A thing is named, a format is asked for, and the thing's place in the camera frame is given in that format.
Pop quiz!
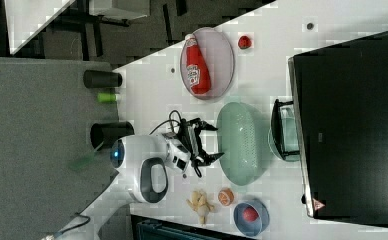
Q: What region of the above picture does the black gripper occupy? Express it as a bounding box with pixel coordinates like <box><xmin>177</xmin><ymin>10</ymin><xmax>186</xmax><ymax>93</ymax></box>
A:
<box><xmin>177</xmin><ymin>118</ymin><xmax>223</xmax><ymax>167</ymax></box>

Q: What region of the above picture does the mint green strainer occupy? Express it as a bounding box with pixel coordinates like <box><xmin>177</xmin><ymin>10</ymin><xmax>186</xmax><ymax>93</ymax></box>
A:
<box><xmin>217</xmin><ymin>102</ymin><xmax>272</xmax><ymax>186</ymax></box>

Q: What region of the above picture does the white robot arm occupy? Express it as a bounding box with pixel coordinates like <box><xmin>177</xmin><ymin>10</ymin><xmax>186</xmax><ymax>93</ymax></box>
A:
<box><xmin>42</xmin><ymin>118</ymin><xmax>221</xmax><ymax>240</ymax></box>

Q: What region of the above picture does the orange slice toy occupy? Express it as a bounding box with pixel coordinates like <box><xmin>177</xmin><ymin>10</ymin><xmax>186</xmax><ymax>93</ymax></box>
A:
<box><xmin>218</xmin><ymin>188</ymin><xmax>234</xmax><ymax>206</ymax></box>

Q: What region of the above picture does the red ketchup bottle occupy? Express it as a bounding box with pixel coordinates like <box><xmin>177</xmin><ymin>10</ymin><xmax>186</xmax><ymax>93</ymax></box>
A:
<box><xmin>185</xmin><ymin>34</ymin><xmax>211</xmax><ymax>95</ymax></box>

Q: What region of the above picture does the red ball in bowl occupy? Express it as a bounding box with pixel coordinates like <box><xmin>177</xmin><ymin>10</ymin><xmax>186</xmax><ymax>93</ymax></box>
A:
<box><xmin>242</xmin><ymin>206</ymin><xmax>259</xmax><ymax>222</ymax></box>

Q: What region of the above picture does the blue bowl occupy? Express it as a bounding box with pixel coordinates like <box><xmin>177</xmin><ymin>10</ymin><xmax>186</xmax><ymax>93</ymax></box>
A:
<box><xmin>233</xmin><ymin>199</ymin><xmax>270</xmax><ymax>237</ymax></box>

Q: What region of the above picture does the black cylinder lower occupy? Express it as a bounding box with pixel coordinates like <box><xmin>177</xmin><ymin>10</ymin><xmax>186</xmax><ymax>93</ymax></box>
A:
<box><xmin>90</xmin><ymin>122</ymin><xmax>134</xmax><ymax>150</ymax></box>

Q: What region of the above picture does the black cylinder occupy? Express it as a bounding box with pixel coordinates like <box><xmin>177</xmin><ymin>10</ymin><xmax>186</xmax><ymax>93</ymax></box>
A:
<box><xmin>83</xmin><ymin>70</ymin><xmax>123</xmax><ymax>88</ymax></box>
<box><xmin>90</xmin><ymin>122</ymin><xmax>134</xmax><ymax>150</ymax></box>

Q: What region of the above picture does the dark teal crate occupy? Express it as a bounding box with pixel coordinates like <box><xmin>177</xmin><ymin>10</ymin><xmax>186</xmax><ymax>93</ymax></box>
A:
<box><xmin>134</xmin><ymin>220</ymin><xmax>250</xmax><ymax>240</ymax></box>

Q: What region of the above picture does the small red toy fruit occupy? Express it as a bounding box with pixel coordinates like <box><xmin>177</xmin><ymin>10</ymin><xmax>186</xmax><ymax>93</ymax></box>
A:
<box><xmin>238</xmin><ymin>35</ymin><xmax>252</xmax><ymax>49</ymax></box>

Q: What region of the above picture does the green cylinder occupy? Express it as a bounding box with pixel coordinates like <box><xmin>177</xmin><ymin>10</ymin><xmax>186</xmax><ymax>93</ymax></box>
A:
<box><xmin>97</xmin><ymin>93</ymin><xmax>118</xmax><ymax>103</ymax></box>

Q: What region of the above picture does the black cylinder upper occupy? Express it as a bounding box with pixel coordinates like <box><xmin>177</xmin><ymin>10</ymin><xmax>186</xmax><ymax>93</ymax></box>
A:
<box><xmin>83</xmin><ymin>70</ymin><xmax>123</xmax><ymax>88</ymax></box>

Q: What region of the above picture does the black box appliance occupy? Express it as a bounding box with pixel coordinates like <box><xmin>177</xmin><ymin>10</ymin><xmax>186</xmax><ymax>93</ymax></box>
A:
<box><xmin>288</xmin><ymin>31</ymin><xmax>388</xmax><ymax>227</ymax></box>

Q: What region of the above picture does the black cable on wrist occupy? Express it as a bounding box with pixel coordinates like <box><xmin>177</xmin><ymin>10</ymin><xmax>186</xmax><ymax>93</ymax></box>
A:
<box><xmin>148</xmin><ymin>109</ymin><xmax>204</xmax><ymax>179</ymax></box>

